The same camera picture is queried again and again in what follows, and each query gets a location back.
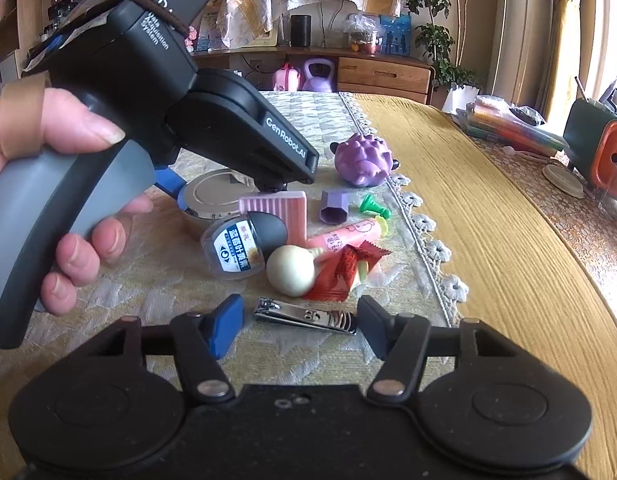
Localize wooden cabinet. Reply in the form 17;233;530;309
188;45;436;106

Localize red candy wrapper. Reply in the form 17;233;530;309
303;240;391;302

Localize white plastic spoon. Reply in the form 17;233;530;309
502;146;551;162

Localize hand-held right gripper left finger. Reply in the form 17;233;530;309
81;294;245;405

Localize beige patterned table cover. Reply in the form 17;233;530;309
441;110;617;331

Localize purple spiky toy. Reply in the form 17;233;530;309
331;132;400;188

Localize white plant pot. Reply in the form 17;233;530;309
441;84;481;113

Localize jar in plastic bag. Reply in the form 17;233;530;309
344;12;381;56

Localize black cylindrical speaker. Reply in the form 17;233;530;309
290;14;313;48

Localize silver nail clipper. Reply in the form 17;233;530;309
253;297;358;336

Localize pink ribbed box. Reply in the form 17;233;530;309
238;191;308;248

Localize printed card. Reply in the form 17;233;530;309
195;11;230;52

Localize round metal tin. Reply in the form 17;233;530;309
177;169;262;241

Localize wooden shelf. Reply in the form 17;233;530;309
0;0;39;96

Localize person's left hand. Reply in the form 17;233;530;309
0;82;155;317

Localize stack of colourful books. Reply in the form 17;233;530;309
453;95;569;158

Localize cream lace-edged tablecloth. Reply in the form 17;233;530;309
0;91;469;480

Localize round beige coaster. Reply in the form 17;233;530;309
542;162;585;199

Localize cream round toy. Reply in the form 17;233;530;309
266;244;329;297

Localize clear bottle with black cap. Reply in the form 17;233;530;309
199;211;289;281

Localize green plastic peg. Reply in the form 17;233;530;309
359;194;390;214

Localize pink tube with green tip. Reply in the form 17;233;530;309
306;215;392;261

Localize blue printed box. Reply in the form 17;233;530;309
379;14;413;57

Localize pink bag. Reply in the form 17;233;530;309
273;62;302;92

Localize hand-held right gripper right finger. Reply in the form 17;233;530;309
357;295;535;404

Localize purple hexagonal cap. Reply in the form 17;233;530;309
319;189;359;224

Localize purple kettlebell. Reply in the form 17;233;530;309
302;58;334;93

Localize green storage box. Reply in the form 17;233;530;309
563;97;617;181

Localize yellow tablecloth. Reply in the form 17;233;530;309
338;92;617;480

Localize orange and white holder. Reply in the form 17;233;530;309
589;122;617;201

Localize green potted plant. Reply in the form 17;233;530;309
403;0;484;91

